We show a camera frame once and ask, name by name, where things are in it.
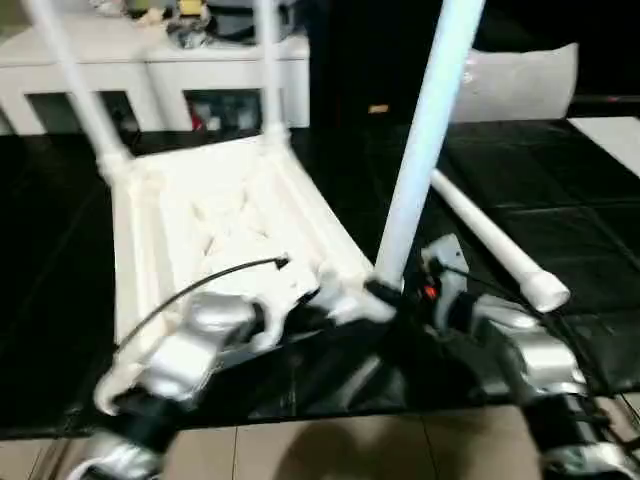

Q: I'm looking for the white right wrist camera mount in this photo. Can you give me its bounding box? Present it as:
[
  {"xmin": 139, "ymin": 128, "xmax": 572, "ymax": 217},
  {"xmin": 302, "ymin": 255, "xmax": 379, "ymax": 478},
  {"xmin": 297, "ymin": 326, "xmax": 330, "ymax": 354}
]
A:
[{"xmin": 418, "ymin": 233, "xmax": 472, "ymax": 327}]

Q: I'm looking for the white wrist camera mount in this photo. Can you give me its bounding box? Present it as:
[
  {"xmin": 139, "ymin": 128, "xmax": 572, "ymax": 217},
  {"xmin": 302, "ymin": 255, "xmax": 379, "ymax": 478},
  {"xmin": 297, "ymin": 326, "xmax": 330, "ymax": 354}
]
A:
[
  {"xmin": 251, "ymin": 253, "xmax": 323, "ymax": 352},
  {"xmin": 418, "ymin": 233, "xmax": 472, "ymax": 327}
]

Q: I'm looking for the white plastic table top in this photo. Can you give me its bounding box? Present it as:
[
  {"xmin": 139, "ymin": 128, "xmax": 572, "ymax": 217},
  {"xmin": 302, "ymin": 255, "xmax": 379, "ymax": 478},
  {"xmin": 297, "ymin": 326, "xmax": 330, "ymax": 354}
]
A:
[{"xmin": 93, "ymin": 134, "xmax": 397, "ymax": 417}]

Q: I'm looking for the grey cushion with metal fittings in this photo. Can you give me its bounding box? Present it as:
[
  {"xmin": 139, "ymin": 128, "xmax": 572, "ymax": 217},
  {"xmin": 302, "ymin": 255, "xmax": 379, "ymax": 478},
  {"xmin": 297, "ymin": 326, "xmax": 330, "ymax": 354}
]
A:
[{"xmin": 448, "ymin": 42, "xmax": 581, "ymax": 122}]

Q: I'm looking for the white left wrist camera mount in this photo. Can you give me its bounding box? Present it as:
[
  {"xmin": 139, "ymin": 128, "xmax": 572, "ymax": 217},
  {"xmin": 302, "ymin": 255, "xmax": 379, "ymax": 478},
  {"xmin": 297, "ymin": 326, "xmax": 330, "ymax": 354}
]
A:
[{"xmin": 251, "ymin": 253, "xmax": 323, "ymax": 352}]

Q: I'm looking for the white flat board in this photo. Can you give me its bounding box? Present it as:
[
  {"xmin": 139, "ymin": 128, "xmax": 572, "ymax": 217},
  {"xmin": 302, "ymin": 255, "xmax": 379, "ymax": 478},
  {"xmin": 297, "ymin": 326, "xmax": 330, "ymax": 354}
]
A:
[{"xmin": 567, "ymin": 115, "xmax": 640, "ymax": 180}]

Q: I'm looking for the white plastic table leg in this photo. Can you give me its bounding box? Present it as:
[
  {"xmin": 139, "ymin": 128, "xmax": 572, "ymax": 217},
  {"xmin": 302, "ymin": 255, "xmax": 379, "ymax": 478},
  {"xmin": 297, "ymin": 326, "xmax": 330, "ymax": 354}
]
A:
[
  {"xmin": 256, "ymin": 0, "xmax": 292, "ymax": 147},
  {"xmin": 28, "ymin": 0, "xmax": 135, "ymax": 177},
  {"xmin": 368, "ymin": 0, "xmax": 487, "ymax": 297},
  {"xmin": 430, "ymin": 168, "xmax": 572, "ymax": 314}
]

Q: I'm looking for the black table mat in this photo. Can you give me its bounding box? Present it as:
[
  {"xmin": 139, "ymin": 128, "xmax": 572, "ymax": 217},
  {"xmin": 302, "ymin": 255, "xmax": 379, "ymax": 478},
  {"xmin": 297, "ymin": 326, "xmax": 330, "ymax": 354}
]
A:
[{"xmin": 0, "ymin": 117, "xmax": 640, "ymax": 441}]

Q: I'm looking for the white glass-door cabinet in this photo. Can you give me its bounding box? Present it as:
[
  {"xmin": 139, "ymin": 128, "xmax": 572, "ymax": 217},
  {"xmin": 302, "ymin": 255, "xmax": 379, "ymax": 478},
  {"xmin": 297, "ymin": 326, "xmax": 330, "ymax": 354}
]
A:
[{"xmin": 0, "ymin": 12, "xmax": 311, "ymax": 135}]

